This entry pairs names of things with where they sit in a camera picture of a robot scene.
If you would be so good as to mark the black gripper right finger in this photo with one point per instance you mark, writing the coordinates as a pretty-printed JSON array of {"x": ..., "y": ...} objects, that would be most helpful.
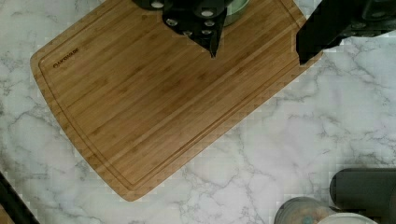
[{"x": 334, "y": 20}]

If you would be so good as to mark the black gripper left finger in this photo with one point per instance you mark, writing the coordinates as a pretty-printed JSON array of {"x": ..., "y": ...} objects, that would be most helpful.
[{"x": 202, "y": 21}]

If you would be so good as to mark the green plate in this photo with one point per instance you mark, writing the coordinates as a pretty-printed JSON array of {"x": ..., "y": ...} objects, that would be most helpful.
[{"x": 235, "y": 10}]

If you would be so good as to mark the bamboo cutting board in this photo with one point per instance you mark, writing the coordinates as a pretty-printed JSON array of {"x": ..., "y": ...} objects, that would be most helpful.
[{"x": 139, "y": 101}]

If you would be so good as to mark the dark grey canister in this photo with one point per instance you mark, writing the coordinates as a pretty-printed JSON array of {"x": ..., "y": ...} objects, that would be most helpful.
[{"x": 366, "y": 191}]

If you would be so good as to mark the glass jar with candy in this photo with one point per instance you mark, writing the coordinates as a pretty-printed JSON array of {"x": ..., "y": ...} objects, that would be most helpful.
[{"x": 302, "y": 210}]

